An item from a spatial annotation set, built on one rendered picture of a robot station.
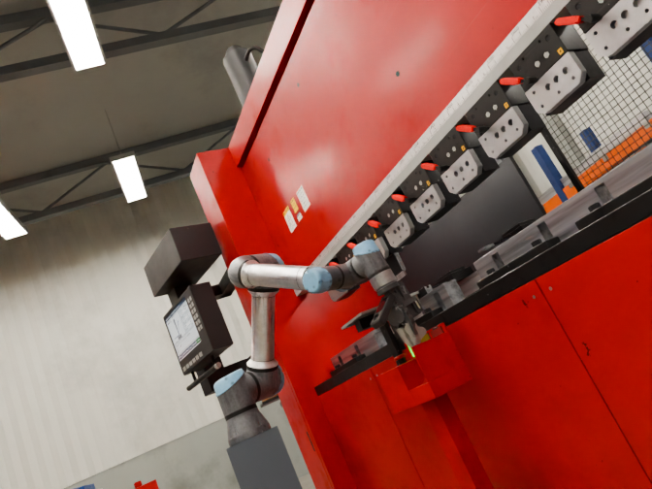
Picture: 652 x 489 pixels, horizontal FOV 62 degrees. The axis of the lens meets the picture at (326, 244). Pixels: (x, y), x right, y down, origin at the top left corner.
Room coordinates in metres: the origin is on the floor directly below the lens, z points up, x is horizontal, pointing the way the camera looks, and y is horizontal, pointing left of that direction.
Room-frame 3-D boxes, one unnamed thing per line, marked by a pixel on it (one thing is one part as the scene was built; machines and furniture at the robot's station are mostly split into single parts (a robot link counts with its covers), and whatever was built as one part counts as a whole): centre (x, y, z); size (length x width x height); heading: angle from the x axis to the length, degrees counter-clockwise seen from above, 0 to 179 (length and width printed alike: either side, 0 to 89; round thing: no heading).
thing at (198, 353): (2.86, 0.83, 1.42); 0.45 x 0.12 x 0.36; 42
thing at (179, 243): (2.95, 0.80, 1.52); 0.51 x 0.25 x 0.85; 42
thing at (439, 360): (1.68, -0.10, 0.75); 0.20 x 0.16 x 0.18; 38
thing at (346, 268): (1.67, -0.01, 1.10); 0.11 x 0.11 x 0.08; 53
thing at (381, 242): (2.11, -0.19, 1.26); 0.15 x 0.09 x 0.17; 30
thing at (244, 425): (1.92, 0.51, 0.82); 0.15 x 0.15 x 0.10
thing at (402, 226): (1.94, -0.29, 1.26); 0.15 x 0.09 x 0.17; 30
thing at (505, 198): (2.55, -0.53, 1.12); 1.13 x 0.02 x 0.44; 30
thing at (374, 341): (2.57, 0.07, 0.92); 0.50 x 0.06 x 0.10; 30
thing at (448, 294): (2.04, -0.23, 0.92); 0.39 x 0.06 x 0.10; 30
